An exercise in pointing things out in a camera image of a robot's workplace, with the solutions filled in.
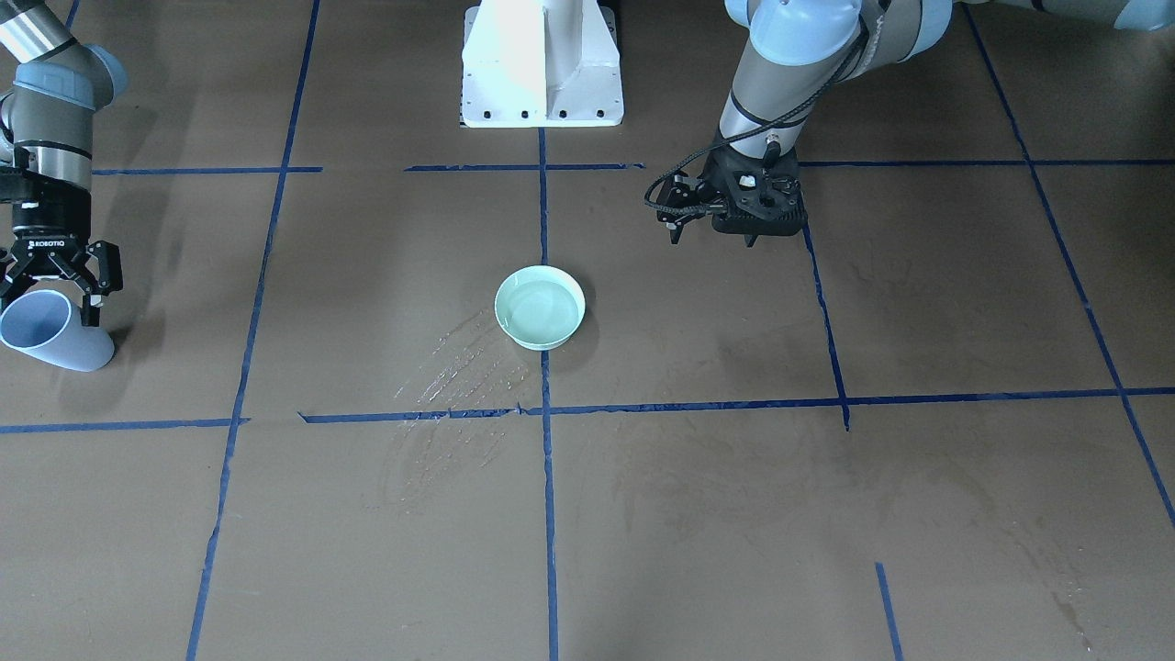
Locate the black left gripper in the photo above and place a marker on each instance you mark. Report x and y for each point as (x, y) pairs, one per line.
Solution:
(684, 196)

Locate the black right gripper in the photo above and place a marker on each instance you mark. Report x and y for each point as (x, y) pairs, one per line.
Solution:
(50, 218)

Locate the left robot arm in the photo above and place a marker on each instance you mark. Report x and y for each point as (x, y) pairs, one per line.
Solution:
(795, 53)

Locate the mint green bowl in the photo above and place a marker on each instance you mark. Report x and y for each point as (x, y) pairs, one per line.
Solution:
(540, 307)

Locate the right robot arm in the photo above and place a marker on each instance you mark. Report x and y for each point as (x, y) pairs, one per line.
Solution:
(48, 127)

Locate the light blue cup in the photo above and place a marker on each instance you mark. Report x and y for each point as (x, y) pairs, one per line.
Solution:
(46, 325)

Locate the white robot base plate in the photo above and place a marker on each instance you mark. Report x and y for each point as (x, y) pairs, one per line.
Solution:
(541, 64)

